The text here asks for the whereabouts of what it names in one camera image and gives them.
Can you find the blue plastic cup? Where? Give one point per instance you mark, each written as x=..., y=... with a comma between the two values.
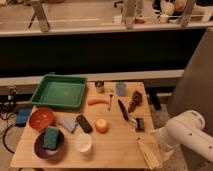
x=121, y=89

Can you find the black dish brush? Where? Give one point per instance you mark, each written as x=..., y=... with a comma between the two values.
x=137, y=123

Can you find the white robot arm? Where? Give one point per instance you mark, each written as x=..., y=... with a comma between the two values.
x=186, y=129

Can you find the red bowl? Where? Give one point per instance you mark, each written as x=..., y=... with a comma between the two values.
x=41, y=118

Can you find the purple plate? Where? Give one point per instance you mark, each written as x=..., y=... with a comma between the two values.
x=47, y=154

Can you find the orange carrot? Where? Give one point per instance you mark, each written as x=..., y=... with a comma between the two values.
x=97, y=101

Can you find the white translucent cup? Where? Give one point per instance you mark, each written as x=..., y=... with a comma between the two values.
x=83, y=143

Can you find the green sponge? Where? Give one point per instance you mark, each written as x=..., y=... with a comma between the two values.
x=50, y=138

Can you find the green plastic tray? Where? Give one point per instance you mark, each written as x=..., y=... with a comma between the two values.
x=61, y=92

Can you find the orange apple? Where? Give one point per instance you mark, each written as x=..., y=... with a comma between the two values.
x=101, y=125

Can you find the black handled knife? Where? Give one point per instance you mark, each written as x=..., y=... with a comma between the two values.
x=123, y=110

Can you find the metal fork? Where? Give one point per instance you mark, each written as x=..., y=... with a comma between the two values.
x=110, y=101

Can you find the brown pine cone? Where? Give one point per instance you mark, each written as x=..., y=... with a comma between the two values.
x=135, y=101

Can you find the blue box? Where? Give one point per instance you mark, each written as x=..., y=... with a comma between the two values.
x=22, y=117

